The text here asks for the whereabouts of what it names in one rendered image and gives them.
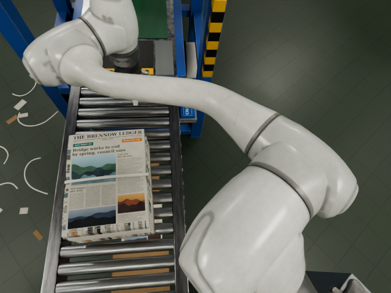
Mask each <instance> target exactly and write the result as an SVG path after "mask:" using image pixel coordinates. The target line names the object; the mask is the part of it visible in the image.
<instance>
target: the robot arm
mask: <svg viewBox="0 0 391 293"><path fill-rule="evenodd" d="M89 4H90V7H89V8H88V9H87V10H86V11H85V12H84V13H83V14H82V15H81V16H80V17H78V18H76V19H74V20H72V21H69V22H65V23H63V24H60V25H58V26H56V27H54V28H52V29H50V30H49V31H47V32H46V33H44V34H42V35H41V36H39V37H38V38H36V39H35V40H34V41H33V42H32V43H31V44H30V45H29V46H28V47H27V48H26V49H25V51H24V53H23V59H22V61H23V64H24V66H25V68H26V69H27V71H28V72H29V73H30V75H31V76H32V78H33V79H34V81H35V82H36V83H38V84H40V85H43V86H45V87H56V86H59V85H62V84H69V85H72V86H74V87H82V86H85V87H86V88H88V89H90V90H92V91H94V92H96V93H99V94H101V95H105V96H108V97H113V98H120V99H128V100H133V104H134V106H138V101H142V102H151V103H160V104H165V105H173V106H182V107H186V108H192V109H196V110H199V111H201V112H204V113H206V114H208V115H209V116H211V117H212V118H213V119H215V120H216V121H217V122H218V123H219V124H220V125H221V126H222V127H223V129H224V130H225V131H226V132H227V133H228V134H229V135H230V136H231V138H232V139H233V140H234V141H235V143H236V144H237V145H238V146H239V148H240V149H241V150H242V151H243V152H244V153H245V154H246V155H247V156H248V157H249V158H250V159H251V160H252V161H251V163H250V164H249V165H248V166H247V167H246V168H245V169H244V170H243V171H242V172H241V173H239V174H238V175H236V176H235V177H233V178H232V179H231V180H230V181H229V182H228V183H227V184H226V185H225V186H224V187H223V188H222V189H221V190H220V191H219V192H218V193H217V194H216V195H215V196H214V197H213V198H212V199H211V200H210V201H209V202H208V203H207V204H206V205H205V207H204V208H203V209H202V210H201V212H200V213H199V214H198V215H197V217H196V218H195V219H194V221H193V222H192V224H191V226H190V228H189V229H188V231H187V233H186V236H185V238H184V240H183V242H182V245H181V247H180V256H179V265H180V267H181V269H182V270H183V272H184V274H185V275H186V277H187V278H188V279H189V281H190V282H191V283H192V285H193V286H194V288H195V289H196V290H197V292H198V293H318V292H317V291H316V289H315V287H314V286H313V284H312V282H311V281H310V279H309V278H308V276H307V274H306V272H305V258H304V238H303V235H302V231H303V230H304V228H305V226H306V225H307V223H308V222H309V221H310V220H311V219H312V218H313V217H314V216H315V215H317V216H319V217H320V218H323V219H325V218H330V217H334V216H336V215H339V214H341V213H343V212H345V211H346V210H347V209H348V208H349V207H350V205H351V204H352V203H353V201H354V200H355V198H356V196H357V193H358V185H357V180H356V178H355V176H354V174H353V173H352V172H351V170H350V169H349V167H348V166H347V165H346V164H345V162H344V161H343V160H342V159H341V158H340V156H339V155H338V154H337V153H336V152H335V151H334V150H333V149H332V148H331V147H329V146H328V145H327V144H326V143H324V142H323V141H322V140H321V139H319V138H318V137H317V136H316V135H314V134H313V133H312V132H310V131H308V130H307V129H306V128H304V127H303V126H301V125H300V124H298V123H296V122H294V121H292V120H290V119H288V118H286V117H284V116H283V115H281V114H280V113H278V112H276V111H274V110H272V109H269V108H266V107H264V106H262V105H260V104H258V103H256V102H253V101H251V100H249V99H247V98H245V97H243V96H241V95H239V94H237V93H235V92H233V91H231V90H229V89H227V88H225V87H222V86H220V85H217V84H214V83H210V82H207V81H202V80H196V79H192V78H180V77H165V76H150V75H149V70H145V71H144V70H142V68H141V67H140V65H139V61H138V60H139V47H138V22H137V16H136V12H135V9H134V6H133V3H132V1H131V0H90V1H89ZM105 56H109V59H110V61H111V62H112V63H113V64H114V67H115V70H114V71H113V70H107V69H104V68H103V67H102V65H103V60H102V58H104V57H105Z"/></svg>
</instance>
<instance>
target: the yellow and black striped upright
mask: <svg viewBox="0 0 391 293"><path fill-rule="evenodd" d="M226 3H227V0H212V2H211V10H210V16H209V23H208V31H207V39H206V44H205V52H204V60H203V65H202V77H212V73H213V70H214V64H215V58H216V53H217V49H218V44H219V38H220V34H221V29H222V23H223V18H224V14H225V8H226Z"/></svg>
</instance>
